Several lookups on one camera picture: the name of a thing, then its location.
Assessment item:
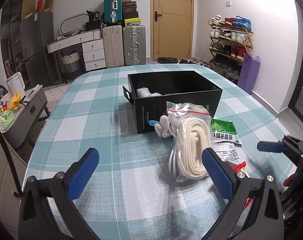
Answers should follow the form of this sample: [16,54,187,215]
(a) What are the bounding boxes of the white drawer desk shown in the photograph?
[47,29,106,72]

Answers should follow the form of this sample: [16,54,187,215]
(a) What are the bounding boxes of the teal plaid tablecloth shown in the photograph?
[26,64,295,239]

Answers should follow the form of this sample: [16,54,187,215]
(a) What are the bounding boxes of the beige suitcase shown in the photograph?
[102,25,124,68]

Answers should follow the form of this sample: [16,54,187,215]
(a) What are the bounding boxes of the purple bag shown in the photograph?
[237,54,260,94]

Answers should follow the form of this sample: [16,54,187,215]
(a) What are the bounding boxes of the striped laundry basket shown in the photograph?
[61,51,82,80]

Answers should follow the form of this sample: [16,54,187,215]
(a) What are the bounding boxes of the grey refrigerator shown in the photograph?
[20,11,58,87]

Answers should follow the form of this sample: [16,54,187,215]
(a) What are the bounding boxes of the green white sachet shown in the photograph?
[211,119,242,145]

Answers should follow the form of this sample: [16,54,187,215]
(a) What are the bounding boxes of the wooden shoe rack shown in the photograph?
[208,15,253,83]

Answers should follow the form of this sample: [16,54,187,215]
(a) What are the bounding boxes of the grey side cart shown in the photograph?
[0,85,50,150]

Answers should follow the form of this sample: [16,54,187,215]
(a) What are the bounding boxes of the black cardboard box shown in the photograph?
[123,70,222,134]

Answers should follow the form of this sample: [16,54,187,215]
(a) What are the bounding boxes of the white printed sachet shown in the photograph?
[214,142,242,163]

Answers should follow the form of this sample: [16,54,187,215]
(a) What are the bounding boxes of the stack of shoe boxes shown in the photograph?
[122,0,141,27]

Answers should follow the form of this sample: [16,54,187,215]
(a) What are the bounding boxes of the white blue plush toy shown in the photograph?
[148,115,172,138]

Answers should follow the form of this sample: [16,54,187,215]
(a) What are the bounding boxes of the red white packet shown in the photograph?
[227,160,252,210]

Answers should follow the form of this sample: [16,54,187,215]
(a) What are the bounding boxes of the oval white mirror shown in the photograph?
[59,13,89,35]

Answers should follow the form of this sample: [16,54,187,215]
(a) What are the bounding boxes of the yellow snack bags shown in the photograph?
[0,92,21,117]

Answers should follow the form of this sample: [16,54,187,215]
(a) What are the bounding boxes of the silver suitcase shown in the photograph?
[123,25,146,66]

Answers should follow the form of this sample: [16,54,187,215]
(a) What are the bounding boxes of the black cable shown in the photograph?
[0,122,24,205]

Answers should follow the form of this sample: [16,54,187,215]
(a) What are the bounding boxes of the bagged cream rope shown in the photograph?
[165,101,215,183]

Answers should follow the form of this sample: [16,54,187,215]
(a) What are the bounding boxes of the black bag on desk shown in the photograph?
[85,10,101,31]

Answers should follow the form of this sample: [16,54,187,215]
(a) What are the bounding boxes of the wooden door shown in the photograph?
[151,0,194,60]

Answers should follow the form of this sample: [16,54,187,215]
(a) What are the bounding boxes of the teal suitcase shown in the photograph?
[104,0,123,25]

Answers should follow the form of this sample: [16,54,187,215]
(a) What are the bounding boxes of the black floor basket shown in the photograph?
[157,57,179,64]

